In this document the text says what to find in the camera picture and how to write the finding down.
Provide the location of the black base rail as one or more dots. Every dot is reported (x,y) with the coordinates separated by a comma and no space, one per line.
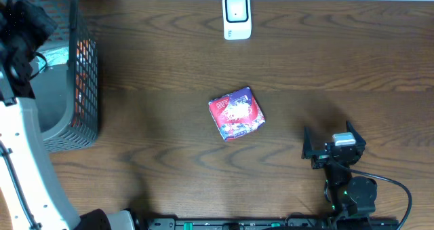
(296,222)

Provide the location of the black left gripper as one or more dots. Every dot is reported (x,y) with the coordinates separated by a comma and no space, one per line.
(28,11)

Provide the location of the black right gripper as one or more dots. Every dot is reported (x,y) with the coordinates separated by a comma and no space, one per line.
(321,157)

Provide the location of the white barcode scanner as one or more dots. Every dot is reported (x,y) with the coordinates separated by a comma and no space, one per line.
(237,19)

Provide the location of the red purple snack packet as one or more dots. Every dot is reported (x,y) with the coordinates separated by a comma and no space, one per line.
(236,114)

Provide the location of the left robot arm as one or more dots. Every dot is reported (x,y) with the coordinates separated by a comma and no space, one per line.
(29,184)

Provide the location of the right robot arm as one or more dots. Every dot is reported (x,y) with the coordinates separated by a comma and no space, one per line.
(352,198)

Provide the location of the grey plastic mesh basket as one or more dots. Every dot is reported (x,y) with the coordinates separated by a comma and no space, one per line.
(67,94)

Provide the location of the teal snack wrapper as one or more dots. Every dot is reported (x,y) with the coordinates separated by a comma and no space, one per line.
(56,56)

